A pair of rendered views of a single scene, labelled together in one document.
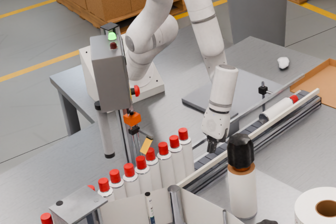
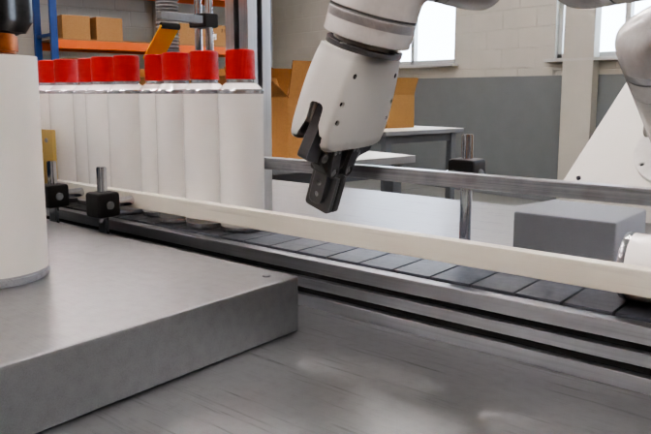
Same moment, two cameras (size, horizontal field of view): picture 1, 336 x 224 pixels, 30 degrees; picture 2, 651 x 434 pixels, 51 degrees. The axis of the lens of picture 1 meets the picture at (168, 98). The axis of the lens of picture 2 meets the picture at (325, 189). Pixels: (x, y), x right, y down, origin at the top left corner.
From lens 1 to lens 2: 2.33 m
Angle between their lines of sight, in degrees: 76
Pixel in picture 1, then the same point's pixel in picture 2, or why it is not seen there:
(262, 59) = not seen: outside the picture
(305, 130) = not seen: outside the picture
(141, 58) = (619, 52)
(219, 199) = (97, 253)
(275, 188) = (87, 315)
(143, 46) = not seen: outside the picture
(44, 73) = not seen: outside the picture
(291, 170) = (322, 421)
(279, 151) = (489, 391)
